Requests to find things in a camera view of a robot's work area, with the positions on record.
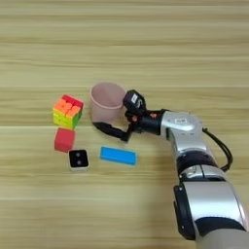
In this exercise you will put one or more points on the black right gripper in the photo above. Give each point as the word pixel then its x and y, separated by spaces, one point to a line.
pixel 149 122

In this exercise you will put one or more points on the pink plastic cup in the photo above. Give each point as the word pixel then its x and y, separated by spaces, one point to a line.
pixel 105 103

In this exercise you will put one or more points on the small white black-topped box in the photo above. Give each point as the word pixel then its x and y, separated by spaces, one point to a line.
pixel 78 160

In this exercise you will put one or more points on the multicolour puzzle cube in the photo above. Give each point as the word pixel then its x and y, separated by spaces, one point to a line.
pixel 67 112

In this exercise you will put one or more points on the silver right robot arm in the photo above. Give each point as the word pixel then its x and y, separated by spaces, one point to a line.
pixel 201 181

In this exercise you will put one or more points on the blue flat block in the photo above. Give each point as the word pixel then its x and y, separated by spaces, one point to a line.
pixel 118 156

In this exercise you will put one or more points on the red cube block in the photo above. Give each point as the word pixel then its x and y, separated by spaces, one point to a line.
pixel 64 139

